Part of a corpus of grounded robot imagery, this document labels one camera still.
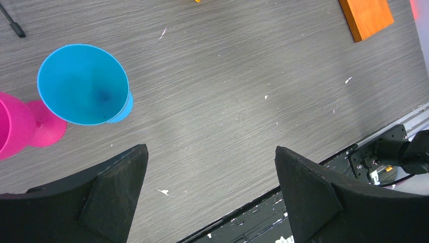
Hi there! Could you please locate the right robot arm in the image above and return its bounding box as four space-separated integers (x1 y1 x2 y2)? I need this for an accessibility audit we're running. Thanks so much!
348 125 428 187

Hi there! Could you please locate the blue plastic wine glass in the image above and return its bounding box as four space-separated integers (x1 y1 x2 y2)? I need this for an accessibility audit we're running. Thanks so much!
36 44 134 126

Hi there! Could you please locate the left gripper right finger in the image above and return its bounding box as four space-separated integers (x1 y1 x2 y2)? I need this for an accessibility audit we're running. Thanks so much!
275 146 428 242

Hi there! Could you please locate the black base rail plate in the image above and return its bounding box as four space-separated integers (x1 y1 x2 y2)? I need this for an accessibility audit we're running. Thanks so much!
179 186 294 243

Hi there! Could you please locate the pink plastic wine glass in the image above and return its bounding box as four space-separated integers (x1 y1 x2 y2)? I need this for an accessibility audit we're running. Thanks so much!
1 92 67 160

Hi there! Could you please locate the wooden rack base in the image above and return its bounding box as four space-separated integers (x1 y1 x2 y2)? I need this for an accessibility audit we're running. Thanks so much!
339 0 394 43

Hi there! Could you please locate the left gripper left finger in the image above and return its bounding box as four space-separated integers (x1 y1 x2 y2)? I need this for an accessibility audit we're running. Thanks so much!
1 144 149 242

